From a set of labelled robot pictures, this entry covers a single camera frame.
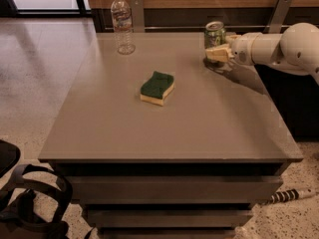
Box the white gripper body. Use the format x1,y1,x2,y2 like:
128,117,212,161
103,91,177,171
231,32,262,66

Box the green soda can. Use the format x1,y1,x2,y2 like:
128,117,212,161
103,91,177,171
203,20,227,65

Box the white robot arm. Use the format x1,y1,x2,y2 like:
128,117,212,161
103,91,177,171
205,23,319,85

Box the green and yellow sponge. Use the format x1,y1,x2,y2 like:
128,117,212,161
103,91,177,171
140,71,174,106

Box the clear plastic water bottle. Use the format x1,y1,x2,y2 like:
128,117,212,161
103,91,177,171
111,0,136,55

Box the grey drawer cabinet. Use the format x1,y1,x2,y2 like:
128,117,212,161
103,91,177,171
40,33,302,239

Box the black white striped stick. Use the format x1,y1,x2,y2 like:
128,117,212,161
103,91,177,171
265,188,317,205

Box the black chair seat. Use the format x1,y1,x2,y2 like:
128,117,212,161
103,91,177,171
0,140,21,178

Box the black backpack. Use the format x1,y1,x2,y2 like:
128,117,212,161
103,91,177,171
0,164,73,239

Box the right metal bracket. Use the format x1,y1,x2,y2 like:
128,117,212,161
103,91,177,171
267,0,293,34

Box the metal bracket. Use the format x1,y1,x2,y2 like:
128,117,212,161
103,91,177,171
130,0,145,33
267,0,293,34

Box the left metal bracket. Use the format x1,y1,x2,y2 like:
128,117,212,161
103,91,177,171
130,0,145,33

